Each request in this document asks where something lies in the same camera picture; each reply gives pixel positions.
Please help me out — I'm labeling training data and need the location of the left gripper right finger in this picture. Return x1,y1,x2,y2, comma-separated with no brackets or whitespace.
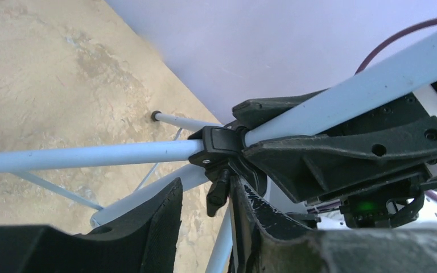
229,177,437,272

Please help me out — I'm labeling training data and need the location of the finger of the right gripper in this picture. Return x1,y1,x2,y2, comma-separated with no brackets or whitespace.
232,89,325,123

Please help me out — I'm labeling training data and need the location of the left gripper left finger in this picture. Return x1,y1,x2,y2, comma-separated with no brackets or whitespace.
0,179,183,272

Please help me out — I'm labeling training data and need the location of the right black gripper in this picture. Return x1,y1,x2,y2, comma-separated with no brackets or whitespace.
243,94,437,211

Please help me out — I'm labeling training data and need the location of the light blue music stand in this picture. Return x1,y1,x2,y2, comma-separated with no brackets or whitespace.
0,18,437,272

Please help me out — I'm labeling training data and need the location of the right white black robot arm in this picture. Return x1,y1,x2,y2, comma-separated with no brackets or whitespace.
243,82,437,228

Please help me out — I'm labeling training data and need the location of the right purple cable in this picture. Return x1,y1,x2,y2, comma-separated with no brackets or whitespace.
354,14,437,76

